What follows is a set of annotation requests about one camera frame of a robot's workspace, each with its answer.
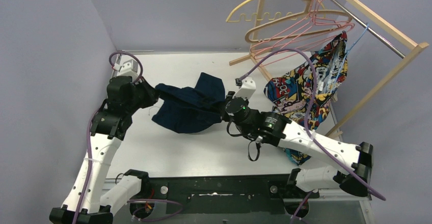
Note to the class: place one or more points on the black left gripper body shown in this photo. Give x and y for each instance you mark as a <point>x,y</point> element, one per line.
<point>148,93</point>

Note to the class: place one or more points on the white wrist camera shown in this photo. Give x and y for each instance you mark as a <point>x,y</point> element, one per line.
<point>127,68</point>
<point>246,88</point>

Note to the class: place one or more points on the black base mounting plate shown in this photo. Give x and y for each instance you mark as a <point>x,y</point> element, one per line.
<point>273,194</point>

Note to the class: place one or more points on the colourful comic print shorts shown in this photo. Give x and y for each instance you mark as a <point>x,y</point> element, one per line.
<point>305,92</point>

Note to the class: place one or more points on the blue wire hanger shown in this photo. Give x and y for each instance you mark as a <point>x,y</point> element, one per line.
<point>346,52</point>

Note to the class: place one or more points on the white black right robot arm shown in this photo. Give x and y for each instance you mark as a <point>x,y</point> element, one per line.
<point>347,166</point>

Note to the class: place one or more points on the wooden clothes rack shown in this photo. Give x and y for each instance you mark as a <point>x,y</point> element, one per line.
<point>415,48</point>

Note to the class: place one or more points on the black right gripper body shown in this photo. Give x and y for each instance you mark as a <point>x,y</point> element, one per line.
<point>225,116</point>

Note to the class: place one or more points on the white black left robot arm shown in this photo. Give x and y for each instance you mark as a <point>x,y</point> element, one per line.
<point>86,202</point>

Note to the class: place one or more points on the beige wooden hanger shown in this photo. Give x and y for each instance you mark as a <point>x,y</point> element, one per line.
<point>315,20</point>

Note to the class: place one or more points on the metal rack rod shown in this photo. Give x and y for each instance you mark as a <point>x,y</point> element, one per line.
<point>364,21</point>

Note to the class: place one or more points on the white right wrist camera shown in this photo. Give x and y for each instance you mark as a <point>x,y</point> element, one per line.
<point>246,88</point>

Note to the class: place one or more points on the navy blue shorts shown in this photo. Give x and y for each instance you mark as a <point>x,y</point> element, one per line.
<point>191,110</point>

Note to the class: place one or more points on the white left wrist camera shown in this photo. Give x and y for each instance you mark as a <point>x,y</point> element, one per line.
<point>127,68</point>

